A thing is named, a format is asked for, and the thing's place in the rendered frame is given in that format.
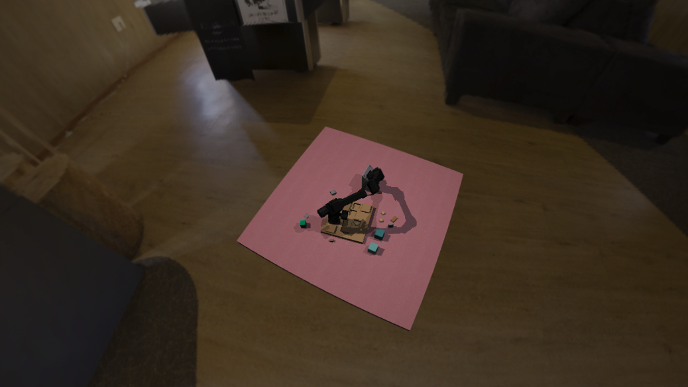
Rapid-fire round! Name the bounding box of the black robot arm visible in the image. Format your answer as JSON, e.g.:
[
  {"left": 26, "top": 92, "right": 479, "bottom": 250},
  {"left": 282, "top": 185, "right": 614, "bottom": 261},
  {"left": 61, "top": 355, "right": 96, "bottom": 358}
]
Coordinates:
[{"left": 317, "top": 167, "right": 384, "bottom": 224}]

